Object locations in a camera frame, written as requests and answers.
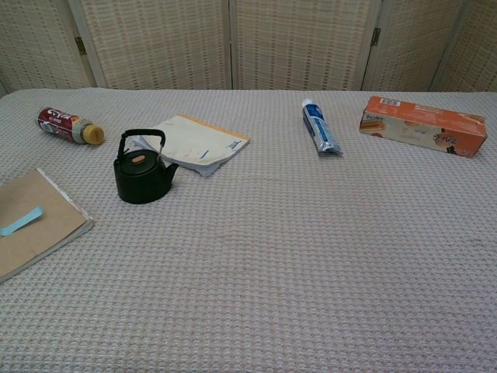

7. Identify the woven folding screen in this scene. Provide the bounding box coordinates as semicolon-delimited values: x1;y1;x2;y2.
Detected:
0;0;497;96

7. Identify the brown spiral notebook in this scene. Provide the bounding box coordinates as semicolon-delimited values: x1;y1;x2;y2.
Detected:
0;167;96;284

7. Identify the red coffee bottle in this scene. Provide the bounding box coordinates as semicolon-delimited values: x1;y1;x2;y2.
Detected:
36;106;106;147

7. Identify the white writing pad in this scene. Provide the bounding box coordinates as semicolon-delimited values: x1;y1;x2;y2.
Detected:
131;113;252;179

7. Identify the light blue flat strip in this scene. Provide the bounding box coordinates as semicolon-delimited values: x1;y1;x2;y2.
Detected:
0;205;44;237

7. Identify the orange biscuit box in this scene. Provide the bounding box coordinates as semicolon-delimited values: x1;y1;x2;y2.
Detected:
358;96;488;159

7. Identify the black teapot with handle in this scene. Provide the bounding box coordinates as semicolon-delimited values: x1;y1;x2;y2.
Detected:
113;128;180;205

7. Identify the black teapot lid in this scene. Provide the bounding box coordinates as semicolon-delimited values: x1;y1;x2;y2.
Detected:
123;152;159;169

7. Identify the blue white toothpaste tube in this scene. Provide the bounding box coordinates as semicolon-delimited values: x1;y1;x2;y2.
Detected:
301;98;344;158

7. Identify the grey woven tablecloth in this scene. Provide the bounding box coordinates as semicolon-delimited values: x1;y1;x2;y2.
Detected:
0;87;497;373

